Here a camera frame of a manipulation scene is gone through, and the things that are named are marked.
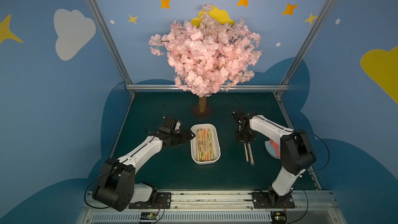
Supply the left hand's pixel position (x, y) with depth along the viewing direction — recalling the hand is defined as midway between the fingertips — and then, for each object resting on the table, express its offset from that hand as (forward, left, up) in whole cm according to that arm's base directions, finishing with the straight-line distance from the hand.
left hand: (189, 136), depth 87 cm
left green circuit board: (-37, +17, -11) cm, 42 cm away
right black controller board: (-36, -45, -12) cm, 59 cm away
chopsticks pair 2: (-10, -32, -5) cm, 34 cm away
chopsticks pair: (-6, -36, -9) cm, 38 cm away
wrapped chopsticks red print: (-1, -10, -7) cm, 12 cm away
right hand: (+1, -33, -5) cm, 33 cm away
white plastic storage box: (-5, -15, -9) cm, 19 cm away
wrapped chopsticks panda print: (-2, -6, -7) cm, 10 cm away
